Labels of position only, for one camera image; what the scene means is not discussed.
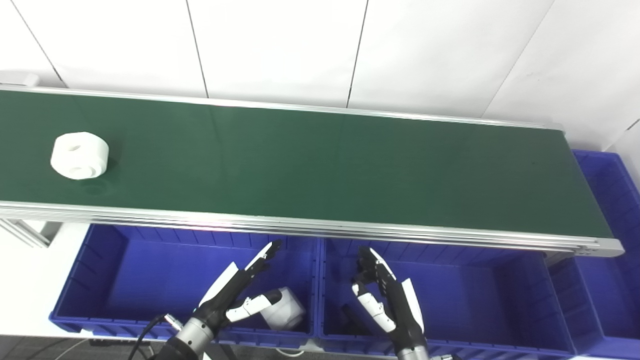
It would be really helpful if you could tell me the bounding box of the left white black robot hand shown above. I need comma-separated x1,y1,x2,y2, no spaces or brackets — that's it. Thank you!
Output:
192,239,284,327

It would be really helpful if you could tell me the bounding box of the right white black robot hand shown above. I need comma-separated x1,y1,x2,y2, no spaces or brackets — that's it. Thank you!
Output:
351,246,429,353

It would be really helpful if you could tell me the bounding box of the white cylindrical plastic part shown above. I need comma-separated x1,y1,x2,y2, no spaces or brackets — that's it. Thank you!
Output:
50,131,110,180
260,286,307,331

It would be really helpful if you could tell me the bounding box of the blue plastic bin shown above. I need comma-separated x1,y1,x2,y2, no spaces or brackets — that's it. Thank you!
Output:
318,237,577,359
547,149,640,360
48,223,321,350

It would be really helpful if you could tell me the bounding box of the green conveyor belt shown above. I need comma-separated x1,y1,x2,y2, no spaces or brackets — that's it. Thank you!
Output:
0,71,626,259
0,90,615,240

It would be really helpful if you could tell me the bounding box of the aluminium conveyor support leg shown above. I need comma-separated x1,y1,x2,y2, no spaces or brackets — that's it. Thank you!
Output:
0,218,64,249

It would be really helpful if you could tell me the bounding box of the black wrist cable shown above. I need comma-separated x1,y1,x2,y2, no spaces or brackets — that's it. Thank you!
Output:
127,313,184,360

